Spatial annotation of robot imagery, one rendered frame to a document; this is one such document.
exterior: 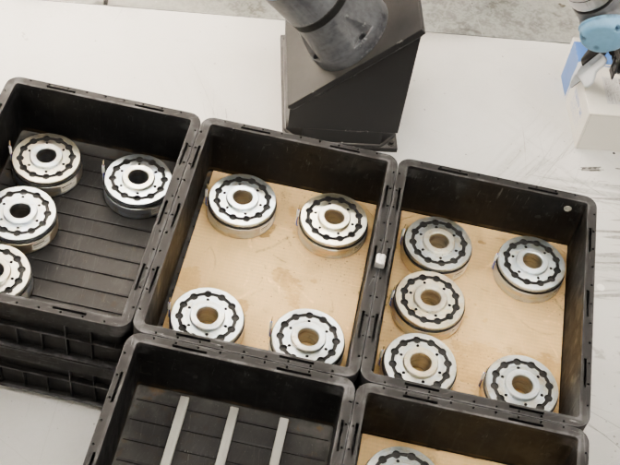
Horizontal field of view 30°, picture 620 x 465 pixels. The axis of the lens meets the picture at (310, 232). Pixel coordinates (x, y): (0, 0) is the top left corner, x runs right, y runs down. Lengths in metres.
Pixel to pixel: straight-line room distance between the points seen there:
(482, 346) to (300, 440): 0.31
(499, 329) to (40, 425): 0.67
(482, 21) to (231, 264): 1.92
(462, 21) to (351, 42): 1.59
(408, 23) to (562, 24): 1.69
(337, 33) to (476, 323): 0.53
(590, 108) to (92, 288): 0.95
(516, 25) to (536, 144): 1.38
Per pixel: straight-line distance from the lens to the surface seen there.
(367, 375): 1.49
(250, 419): 1.56
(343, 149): 1.73
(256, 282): 1.68
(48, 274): 1.69
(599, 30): 1.85
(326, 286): 1.69
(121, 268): 1.69
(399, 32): 1.89
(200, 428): 1.55
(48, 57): 2.18
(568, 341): 1.68
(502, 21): 3.50
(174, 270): 1.69
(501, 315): 1.71
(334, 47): 1.90
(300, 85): 1.97
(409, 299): 1.66
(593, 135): 2.14
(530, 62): 2.30
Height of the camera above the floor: 2.18
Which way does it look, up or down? 51 degrees down
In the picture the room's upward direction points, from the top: 10 degrees clockwise
